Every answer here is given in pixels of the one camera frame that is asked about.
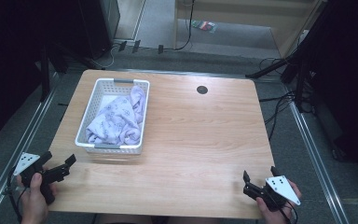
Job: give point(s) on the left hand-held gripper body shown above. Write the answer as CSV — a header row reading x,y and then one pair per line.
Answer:
x,y
51,174

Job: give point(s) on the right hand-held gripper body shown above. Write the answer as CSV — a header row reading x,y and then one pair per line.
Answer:
x,y
282,188

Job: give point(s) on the white plastic basket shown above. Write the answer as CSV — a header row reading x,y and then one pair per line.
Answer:
x,y
92,118

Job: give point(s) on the lavender patterned cloth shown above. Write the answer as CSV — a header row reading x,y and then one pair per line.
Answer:
x,y
121,119

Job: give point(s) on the person's right hand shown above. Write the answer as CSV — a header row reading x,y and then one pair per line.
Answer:
x,y
276,217

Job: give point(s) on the person's left hand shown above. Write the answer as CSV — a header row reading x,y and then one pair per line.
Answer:
x,y
34,202

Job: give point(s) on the black round table grommet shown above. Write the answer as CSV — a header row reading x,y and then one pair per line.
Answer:
x,y
202,90

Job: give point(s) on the black metal stand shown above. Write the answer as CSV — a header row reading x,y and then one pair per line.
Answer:
x,y
301,62

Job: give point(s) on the black cabinet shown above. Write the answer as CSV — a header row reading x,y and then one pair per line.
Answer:
x,y
98,25

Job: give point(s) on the light wooden shelf unit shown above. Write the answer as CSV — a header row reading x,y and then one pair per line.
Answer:
x,y
289,28

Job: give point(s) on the colourful packet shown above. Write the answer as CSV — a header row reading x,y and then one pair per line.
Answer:
x,y
204,26

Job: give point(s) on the metal floor rail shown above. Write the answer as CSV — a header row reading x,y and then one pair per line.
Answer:
x,y
15,155
320,165

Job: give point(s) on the black upright post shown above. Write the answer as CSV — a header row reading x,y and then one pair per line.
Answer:
x,y
45,74

